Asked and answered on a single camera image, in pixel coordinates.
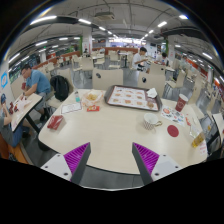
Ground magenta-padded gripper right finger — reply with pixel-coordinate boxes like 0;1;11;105
131;142;184;186

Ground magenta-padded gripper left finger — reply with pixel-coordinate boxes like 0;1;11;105
40;142;92;185

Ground flat round red coaster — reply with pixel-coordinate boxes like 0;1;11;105
166;124;180;138

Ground white table notice sticker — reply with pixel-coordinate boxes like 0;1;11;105
198;141;208;156

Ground white patterned mug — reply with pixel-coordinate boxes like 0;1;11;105
143;112;163;131

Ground colourful sticker sheet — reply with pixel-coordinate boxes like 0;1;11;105
160;105;186;127

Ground white paper slip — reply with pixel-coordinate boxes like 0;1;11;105
60;101;83;115

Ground small red sauce packet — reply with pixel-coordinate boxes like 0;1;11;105
86;105;101;113

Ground red paper cup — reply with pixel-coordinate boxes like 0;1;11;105
174;93;189;113

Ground beige dining table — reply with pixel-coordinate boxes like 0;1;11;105
9;93;44;133
212;112;224;141

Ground crumpled white napkin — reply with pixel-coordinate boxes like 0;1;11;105
146;87;158;99

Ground food wrapper with fries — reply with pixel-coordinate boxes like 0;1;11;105
81;89;105;108

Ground printed paper tray liner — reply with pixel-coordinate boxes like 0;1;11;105
108;86;159;110

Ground black backpack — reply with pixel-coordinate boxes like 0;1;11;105
49;75;70;102

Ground dark brown food tray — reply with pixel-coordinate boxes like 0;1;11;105
104;85;163;112

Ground beige chair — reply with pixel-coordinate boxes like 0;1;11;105
137;71;167;98
164;69;187;99
91;68;124;91

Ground person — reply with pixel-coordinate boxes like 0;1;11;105
20;64;54;122
131;46;148;72
159;52;169;67

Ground ceiling lights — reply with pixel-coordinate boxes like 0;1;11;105
8;13;224;84

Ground ceiling air conditioner unit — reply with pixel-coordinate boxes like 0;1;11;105
94;11;116;22

